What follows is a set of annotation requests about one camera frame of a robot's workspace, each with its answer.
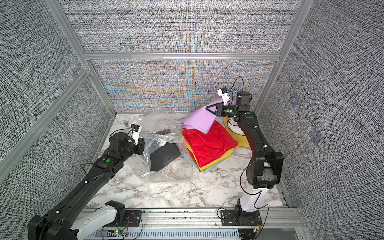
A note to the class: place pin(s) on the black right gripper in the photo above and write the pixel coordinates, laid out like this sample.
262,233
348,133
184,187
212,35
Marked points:
221,109

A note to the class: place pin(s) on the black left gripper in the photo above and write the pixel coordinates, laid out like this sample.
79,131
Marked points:
140,145

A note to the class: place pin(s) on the purple garment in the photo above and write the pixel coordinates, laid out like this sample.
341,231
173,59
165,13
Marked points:
201,120

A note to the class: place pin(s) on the clear plastic vacuum bag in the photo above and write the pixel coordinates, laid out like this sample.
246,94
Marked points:
162,126

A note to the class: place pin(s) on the yellow garment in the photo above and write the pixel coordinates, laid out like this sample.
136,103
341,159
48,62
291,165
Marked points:
186,144

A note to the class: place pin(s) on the red striped waistband shorts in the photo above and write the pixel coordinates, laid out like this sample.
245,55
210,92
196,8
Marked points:
211,146

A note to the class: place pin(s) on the light blue trousers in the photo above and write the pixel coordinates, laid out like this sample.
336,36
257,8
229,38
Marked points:
212,165

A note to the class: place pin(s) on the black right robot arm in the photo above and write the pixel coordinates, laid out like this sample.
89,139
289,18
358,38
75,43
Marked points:
265,167

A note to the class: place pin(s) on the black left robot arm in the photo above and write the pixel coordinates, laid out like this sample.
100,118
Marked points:
62,223

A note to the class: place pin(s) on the white patterned saucer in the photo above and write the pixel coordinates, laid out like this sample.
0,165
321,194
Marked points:
234,127

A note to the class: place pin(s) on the yellow plastic tray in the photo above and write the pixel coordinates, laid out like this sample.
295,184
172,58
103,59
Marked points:
241,140

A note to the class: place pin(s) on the black folded garment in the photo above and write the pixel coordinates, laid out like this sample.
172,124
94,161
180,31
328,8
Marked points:
162,154

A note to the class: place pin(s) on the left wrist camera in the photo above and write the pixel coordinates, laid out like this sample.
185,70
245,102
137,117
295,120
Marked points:
135,130

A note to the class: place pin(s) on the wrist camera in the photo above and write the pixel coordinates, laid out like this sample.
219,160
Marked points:
224,93
135,130

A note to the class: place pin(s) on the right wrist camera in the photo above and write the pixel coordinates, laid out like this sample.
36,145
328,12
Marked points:
224,93

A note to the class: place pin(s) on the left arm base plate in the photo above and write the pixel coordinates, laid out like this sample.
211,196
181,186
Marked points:
130,219

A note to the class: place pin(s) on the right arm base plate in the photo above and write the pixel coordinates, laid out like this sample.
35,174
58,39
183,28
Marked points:
240,218

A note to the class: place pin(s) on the aluminium front rail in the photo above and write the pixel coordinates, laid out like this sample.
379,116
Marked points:
211,218

